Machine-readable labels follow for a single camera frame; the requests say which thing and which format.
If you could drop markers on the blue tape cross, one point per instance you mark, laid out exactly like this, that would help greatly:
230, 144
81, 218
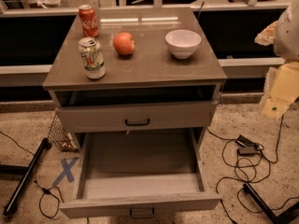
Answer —
66, 172

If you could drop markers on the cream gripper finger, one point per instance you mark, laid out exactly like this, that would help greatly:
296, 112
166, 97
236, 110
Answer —
266, 36

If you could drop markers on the red coca-cola can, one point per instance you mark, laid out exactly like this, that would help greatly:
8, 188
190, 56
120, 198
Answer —
88, 20

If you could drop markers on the black power adapter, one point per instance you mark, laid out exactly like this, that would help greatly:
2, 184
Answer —
246, 147

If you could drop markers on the red apple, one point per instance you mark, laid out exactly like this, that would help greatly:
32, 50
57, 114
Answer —
124, 43

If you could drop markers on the open grey drawer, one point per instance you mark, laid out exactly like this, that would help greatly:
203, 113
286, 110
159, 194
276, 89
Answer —
139, 174

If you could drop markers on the wire mesh basket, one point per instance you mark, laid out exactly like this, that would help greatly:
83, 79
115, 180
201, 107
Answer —
60, 138

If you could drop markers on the black pole left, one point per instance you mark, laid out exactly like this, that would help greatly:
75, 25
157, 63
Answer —
11, 206

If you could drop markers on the black stand leg right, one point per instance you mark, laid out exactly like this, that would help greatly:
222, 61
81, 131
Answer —
286, 217

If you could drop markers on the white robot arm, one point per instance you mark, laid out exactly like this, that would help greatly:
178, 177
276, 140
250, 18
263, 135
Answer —
283, 34

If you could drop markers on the closed grey drawer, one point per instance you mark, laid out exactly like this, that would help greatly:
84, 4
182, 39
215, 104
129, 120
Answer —
109, 118

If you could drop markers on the grey drawer cabinet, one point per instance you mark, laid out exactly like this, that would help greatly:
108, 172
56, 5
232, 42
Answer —
150, 75

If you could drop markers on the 7up soda can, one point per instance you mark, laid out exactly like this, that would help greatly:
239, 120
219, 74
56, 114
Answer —
92, 57

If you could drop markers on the white ceramic bowl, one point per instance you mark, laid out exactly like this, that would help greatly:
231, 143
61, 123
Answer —
182, 43

